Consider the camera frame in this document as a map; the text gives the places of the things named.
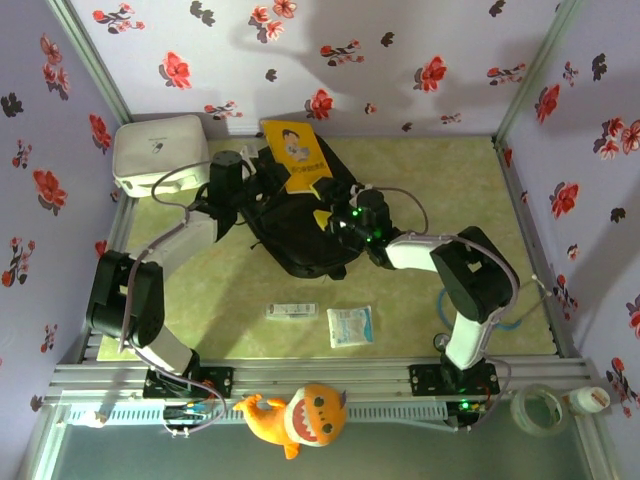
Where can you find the aluminium side frame rail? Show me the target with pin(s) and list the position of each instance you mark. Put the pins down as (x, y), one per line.
(117, 225)
(509, 170)

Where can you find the small white bottle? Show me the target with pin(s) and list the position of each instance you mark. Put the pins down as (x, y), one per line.
(592, 400)

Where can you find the white zip pouch case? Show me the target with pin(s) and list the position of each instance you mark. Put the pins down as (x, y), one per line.
(150, 150)

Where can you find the small circuit board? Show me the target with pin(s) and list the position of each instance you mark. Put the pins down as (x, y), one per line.
(190, 412)
(465, 406)

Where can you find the white blue tissue packet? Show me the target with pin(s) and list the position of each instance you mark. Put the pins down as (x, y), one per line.
(350, 327)

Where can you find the aluminium corner frame post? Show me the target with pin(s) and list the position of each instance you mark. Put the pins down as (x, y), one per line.
(539, 65)
(90, 62)

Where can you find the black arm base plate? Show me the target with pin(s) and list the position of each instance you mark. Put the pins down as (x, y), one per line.
(220, 382)
(425, 380)

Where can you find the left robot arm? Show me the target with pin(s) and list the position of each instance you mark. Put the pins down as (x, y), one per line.
(185, 235)

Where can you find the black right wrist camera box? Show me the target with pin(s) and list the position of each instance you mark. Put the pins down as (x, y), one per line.
(374, 202)

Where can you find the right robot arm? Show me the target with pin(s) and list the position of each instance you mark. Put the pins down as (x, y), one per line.
(470, 340)

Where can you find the yellow book with boy cover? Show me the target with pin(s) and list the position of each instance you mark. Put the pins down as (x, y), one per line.
(295, 147)

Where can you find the orange shark plush toy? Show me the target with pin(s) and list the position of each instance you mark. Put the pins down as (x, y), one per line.
(305, 415)

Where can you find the clear tape roll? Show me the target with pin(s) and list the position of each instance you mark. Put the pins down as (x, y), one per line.
(520, 412)

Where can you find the blue tube stethoscope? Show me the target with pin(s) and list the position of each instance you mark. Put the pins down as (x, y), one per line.
(440, 342)

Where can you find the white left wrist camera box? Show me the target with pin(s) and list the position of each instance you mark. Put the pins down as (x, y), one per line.
(247, 154)

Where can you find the black backpack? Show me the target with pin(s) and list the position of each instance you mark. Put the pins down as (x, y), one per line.
(300, 240)

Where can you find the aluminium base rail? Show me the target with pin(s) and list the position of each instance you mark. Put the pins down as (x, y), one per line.
(325, 372)

